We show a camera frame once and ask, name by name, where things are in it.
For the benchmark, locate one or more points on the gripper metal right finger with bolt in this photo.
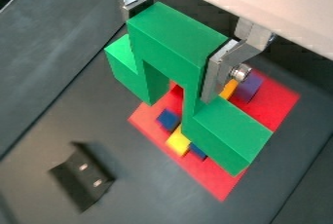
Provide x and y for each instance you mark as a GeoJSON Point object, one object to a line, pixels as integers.
{"type": "Point", "coordinates": [227, 63]}

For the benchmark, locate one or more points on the green stepped block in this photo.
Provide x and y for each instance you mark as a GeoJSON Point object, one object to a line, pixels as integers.
{"type": "Point", "coordinates": [162, 50]}

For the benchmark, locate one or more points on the red base board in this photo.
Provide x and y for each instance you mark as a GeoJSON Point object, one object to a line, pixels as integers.
{"type": "Point", "coordinates": [240, 126]}

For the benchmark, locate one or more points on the black fixture block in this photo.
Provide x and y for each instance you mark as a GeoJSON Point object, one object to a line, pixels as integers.
{"type": "Point", "coordinates": [83, 176]}

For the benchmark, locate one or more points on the purple block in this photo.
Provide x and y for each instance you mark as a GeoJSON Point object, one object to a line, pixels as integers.
{"type": "Point", "coordinates": [249, 87]}

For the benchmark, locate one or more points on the dark blue block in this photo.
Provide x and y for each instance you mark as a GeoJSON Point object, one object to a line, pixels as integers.
{"type": "Point", "coordinates": [169, 120]}
{"type": "Point", "coordinates": [198, 152]}

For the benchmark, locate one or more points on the yellow block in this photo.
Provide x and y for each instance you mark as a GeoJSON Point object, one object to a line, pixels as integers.
{"type": "Point", "coordinates": [178, 142]}

